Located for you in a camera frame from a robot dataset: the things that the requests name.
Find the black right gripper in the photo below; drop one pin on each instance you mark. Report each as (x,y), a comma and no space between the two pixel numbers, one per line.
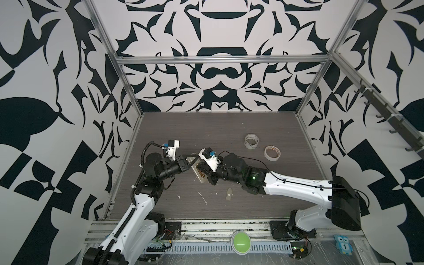
(210,174)

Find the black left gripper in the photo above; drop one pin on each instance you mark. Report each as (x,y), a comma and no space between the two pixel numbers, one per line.
(182,164)

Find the grey remote battery cover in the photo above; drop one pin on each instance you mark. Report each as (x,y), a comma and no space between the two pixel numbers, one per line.
(229,195)

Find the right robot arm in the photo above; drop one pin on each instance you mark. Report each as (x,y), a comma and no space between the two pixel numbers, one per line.
(335,202)

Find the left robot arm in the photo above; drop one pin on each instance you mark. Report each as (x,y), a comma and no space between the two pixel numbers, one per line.
(140,224)

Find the large clear printed tape roll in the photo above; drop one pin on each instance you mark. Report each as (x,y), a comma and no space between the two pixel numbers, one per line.
(251,141)

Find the small white orange tape roll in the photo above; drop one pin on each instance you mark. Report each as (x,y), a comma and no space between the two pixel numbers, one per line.
(272,153)

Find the green round button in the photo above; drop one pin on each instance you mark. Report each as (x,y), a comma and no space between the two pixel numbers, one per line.
(241,243)

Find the blue owl figurine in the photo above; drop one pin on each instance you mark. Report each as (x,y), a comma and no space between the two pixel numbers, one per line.
(343,245)

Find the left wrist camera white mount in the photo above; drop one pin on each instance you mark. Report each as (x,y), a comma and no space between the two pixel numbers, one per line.
(169,149)

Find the white slotted cable duct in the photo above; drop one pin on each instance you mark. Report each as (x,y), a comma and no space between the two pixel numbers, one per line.
(188,248)

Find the black wall hook rack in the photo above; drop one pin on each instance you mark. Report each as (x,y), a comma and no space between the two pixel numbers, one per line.
(386,112)

